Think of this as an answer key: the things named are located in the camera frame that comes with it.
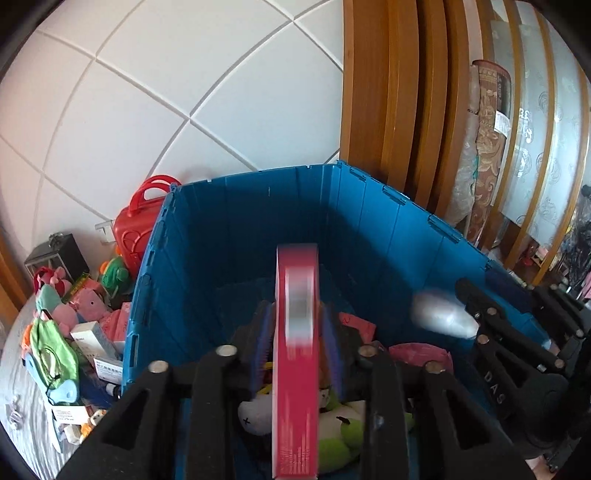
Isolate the pink pig plush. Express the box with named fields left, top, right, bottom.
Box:
left=51, top=288, right=112, bottom=338

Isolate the black small cabinet box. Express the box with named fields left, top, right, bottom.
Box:
left=24, top=233, right=90, bottom=281

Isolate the white medicine box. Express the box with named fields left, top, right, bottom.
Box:
left=70, top=321, right=120, bottom=364

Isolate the green cloth bib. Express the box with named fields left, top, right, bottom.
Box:
left=29, top=318, right=79, bottom=390

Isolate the green frog plush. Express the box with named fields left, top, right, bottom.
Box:
left=317, top=398, right=415, bottom=475

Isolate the rolled patterned carpet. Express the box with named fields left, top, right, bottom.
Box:
left=444, top=60, right=512, bottom=245

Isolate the pink box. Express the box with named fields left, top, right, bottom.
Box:
left=271, top=244, right=320, bottom=479

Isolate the white tube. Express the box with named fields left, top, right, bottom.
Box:
left=411, top=290, right=480, bottom=339

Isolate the blue plastic storage crate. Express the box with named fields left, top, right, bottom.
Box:
left=121, top=160, right=553, bottom=480

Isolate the red plastic toy case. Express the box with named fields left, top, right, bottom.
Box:
left=113, top=175, right=181, bottom=278

